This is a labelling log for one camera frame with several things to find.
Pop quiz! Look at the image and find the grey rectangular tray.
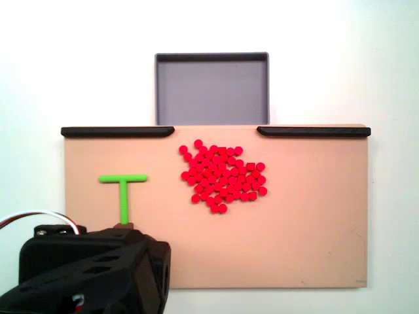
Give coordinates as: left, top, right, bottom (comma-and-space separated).
154, 51, 270, 127

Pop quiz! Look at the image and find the green T-tool with brown handle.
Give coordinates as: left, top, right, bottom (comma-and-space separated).
98, 173, 149, 230

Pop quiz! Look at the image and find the red white black servo cable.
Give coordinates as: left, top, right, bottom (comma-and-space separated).
0, 211, 82, 235

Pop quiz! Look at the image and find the beige flat board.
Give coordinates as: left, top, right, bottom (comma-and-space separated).
62, 123, 373, 290

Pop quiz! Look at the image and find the black edge rail strip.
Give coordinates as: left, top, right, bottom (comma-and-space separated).
60, 126, 175, 138
257, 126, 372, 139

